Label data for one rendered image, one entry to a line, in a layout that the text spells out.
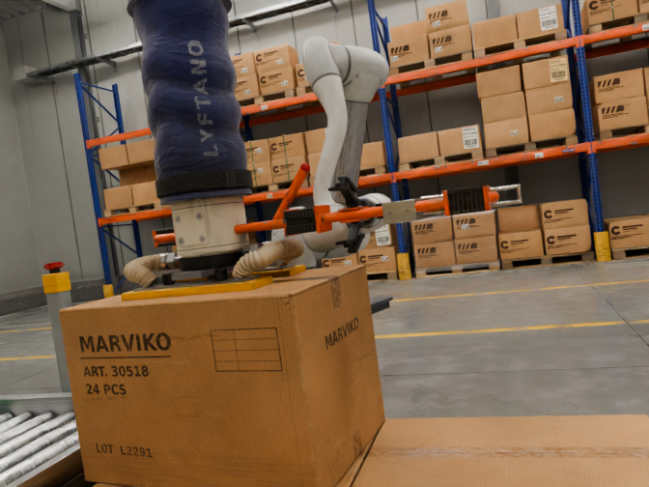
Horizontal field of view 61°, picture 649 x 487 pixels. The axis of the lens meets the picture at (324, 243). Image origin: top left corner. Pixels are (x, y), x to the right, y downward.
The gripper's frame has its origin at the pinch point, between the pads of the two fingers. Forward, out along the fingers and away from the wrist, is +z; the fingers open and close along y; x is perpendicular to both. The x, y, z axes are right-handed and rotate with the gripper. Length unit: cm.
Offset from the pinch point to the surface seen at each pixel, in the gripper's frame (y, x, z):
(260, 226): 0.0, 12.7, 17.5
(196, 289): 11.3, 24.0, 28.9
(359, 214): 0.2, -10.7, 17.4
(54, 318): 23, 124, -24
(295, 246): 5.7, 8.1, 10.7
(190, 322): 16.9, 21.2, 36.6
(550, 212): 36, -61, -700
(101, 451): 45, 51, 35
